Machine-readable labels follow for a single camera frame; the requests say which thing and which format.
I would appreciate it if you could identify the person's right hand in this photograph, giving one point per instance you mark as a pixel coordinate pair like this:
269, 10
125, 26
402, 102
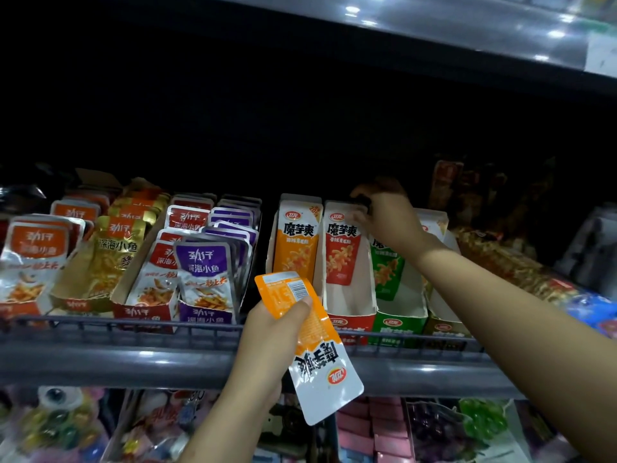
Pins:
393, 219

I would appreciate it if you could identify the grey metal shelf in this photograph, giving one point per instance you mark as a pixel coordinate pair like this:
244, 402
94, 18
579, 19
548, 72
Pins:
120, 366

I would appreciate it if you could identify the row of orange fish packets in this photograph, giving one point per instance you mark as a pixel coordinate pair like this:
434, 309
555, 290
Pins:
33, 260

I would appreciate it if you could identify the pile of silver packets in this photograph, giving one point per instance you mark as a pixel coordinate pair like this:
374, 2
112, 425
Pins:
590, 250

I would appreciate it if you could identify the row of gold fish packets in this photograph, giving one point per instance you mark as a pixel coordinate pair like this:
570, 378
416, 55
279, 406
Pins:
113, 255

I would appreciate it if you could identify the row of dark brown packets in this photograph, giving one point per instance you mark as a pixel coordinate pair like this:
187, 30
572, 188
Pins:
462, 187

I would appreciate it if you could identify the pile of blue packets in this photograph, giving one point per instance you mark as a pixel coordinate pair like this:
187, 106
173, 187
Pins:
595, 313

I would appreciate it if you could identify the orange cardboard display box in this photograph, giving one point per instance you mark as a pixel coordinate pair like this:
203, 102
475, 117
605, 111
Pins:
270, 245

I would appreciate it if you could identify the green grape candy bag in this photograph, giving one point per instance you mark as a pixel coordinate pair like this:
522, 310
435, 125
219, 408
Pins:
484, 417

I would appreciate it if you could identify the person's left forearm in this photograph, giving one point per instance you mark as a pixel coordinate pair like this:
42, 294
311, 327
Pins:
226, 424

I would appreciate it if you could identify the row of red fish packets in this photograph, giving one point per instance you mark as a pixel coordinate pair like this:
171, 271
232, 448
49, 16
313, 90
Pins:
159, 274

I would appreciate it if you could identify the red white snack packet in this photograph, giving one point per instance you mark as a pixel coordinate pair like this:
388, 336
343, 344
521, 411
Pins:
341, 255

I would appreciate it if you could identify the row of yellow snack packets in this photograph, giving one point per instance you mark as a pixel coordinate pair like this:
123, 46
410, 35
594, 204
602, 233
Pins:
511, 265

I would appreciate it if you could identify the pile of colourful candy bags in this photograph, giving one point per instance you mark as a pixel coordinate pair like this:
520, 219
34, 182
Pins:
154, 429

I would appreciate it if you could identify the row of purple fish packets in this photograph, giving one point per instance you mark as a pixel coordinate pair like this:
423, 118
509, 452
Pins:
207, 274

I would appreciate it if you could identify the orange white snack packet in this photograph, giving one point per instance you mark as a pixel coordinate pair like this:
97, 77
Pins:
320, 361
296, 245

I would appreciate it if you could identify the red cardboard display box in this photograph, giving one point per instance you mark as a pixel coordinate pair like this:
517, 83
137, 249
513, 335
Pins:
349, 303

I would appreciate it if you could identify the grey upper shelf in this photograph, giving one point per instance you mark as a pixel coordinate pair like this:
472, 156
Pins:
458, 28

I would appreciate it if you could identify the brown cardboard display box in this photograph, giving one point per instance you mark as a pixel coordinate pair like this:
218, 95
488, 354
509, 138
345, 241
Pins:
441, 313

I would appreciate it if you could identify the green cardboard display box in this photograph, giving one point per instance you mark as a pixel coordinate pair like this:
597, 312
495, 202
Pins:
400, 313

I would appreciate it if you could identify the pile of colourful toy bags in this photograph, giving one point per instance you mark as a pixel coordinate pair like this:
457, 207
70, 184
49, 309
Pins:
53, 424

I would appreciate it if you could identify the person's left thumb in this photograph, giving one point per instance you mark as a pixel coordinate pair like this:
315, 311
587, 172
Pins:
291, 314

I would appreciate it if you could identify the person's right forearm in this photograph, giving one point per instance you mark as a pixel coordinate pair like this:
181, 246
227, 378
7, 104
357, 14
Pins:
520, 332

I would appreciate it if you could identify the purple grape candy bag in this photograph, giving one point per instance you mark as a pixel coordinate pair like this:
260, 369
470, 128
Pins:
438, 433

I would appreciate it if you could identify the person's right thumb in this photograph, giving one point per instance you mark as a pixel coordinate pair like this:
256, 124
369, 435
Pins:
361, 219

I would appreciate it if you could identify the white price label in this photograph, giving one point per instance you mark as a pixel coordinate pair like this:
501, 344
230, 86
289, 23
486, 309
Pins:
601, 55

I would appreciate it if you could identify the green white snack packet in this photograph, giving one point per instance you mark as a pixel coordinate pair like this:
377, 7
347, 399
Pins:
385, 274

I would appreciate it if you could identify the person's left hand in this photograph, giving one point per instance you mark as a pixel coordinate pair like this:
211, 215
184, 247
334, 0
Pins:
265, 347

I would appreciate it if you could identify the stack of pink packets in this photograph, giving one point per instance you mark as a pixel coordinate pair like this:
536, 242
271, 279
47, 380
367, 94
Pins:
371, 429

